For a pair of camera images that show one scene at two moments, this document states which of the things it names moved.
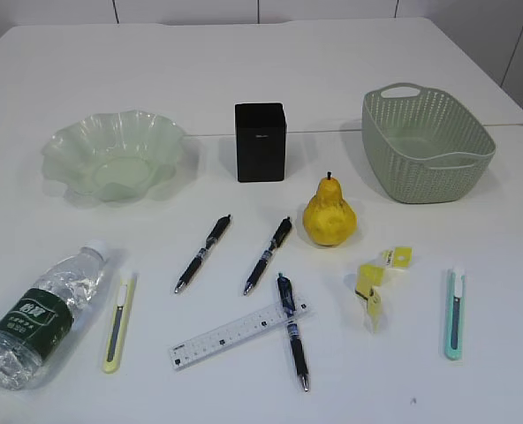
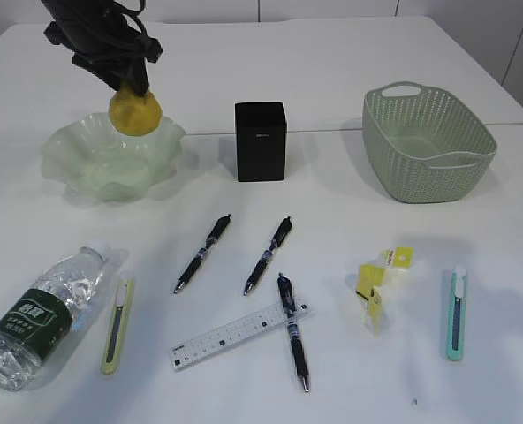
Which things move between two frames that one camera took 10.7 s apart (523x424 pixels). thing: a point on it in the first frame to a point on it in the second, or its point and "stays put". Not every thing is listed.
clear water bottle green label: [12, 351] stays put
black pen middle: [276, 245] stays put
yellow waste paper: [370, 276] stays put
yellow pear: [328, 219] to [134, 114]
